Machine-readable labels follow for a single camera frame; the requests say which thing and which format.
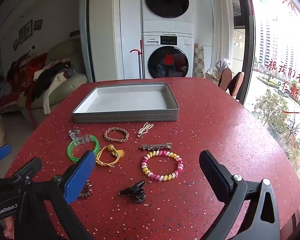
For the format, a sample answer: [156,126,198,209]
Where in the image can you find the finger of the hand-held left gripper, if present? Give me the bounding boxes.
[12,157,43,184]
[0,144,12,163]

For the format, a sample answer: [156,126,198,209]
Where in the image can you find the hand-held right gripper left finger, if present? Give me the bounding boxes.
[34,150,96,240]

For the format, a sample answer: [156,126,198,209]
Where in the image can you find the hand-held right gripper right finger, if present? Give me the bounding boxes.
[199,150,282,240]

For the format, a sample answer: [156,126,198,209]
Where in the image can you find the brown spiral hair tie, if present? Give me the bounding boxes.
[78,180,93,199]

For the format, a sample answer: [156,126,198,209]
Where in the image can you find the green translucent bracelet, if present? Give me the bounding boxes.
[67,134,100,162]

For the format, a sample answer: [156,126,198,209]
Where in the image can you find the black claw hair clip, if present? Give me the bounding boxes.
[119,180,147,204]

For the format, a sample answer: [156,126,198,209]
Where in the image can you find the pink yellow spiral hair tie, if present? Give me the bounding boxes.
[141,150,183,182]

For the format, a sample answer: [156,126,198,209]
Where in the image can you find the silver barrette hair clip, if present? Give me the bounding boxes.
[139,142,173,151]

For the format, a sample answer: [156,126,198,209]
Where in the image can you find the small silver clasp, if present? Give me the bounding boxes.
[137,122,154,137]

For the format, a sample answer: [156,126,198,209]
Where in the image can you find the grey shallow tray box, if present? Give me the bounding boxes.
[72,82,179,124]

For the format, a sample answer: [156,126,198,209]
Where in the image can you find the person's left hand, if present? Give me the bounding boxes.
[2,217,16,238]

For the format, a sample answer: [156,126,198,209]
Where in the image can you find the silver heart brooch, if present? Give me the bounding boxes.
[67,128,81,139]

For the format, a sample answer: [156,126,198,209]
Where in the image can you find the red blanket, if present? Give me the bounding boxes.
[0,54,48,114]

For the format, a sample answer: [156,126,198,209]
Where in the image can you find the pile of clothes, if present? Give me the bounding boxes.
[34,59,73,115]

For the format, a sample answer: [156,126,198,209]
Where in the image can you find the brown round-backed chair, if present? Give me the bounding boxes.
[229,72,245,100]
[219,67,232,92]

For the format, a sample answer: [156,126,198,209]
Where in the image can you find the beige sofa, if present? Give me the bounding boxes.
[17,36,88,123]

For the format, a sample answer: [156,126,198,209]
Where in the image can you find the beige tote bag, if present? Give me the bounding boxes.
[205,58,230,85]

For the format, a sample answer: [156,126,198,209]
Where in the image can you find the white washing machine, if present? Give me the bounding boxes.
[142,32,193,79]

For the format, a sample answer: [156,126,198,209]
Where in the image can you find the white tumble dryer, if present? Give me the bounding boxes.
[141,0,193,32]

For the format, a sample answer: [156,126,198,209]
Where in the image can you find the yellow beaded hair tie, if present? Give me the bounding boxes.
[95,144,125,168]

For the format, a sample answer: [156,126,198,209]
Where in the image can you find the brown braided hair tie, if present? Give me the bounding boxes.
[104,127,129,143]

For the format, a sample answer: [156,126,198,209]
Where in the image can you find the red handled mop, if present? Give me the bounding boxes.
[130,40,143,79]

